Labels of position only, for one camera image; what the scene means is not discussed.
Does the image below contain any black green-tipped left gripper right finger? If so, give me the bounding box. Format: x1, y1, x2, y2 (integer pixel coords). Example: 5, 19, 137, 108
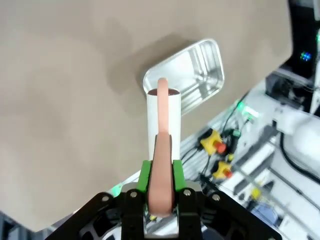
172, 159, 284, 240

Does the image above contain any rectangular stainless steel container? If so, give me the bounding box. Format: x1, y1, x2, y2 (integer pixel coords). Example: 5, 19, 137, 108
142, 38, 225, 117

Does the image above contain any small yellow emergency stop button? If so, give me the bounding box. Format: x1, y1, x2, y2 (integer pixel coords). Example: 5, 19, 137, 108
211, 161, 235, 180

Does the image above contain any black computer tower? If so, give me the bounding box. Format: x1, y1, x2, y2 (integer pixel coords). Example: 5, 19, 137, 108
287, 0, 320, 76

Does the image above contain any thin black cable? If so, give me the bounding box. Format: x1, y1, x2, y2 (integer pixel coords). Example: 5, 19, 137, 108
279, 129, 320, 181

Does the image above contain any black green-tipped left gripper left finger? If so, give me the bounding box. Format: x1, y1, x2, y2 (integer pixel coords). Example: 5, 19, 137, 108
46, 159, 153, 240

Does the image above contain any large yellow emergency stop button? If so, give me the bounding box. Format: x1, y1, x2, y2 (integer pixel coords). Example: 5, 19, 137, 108
199, 128, 228, 156

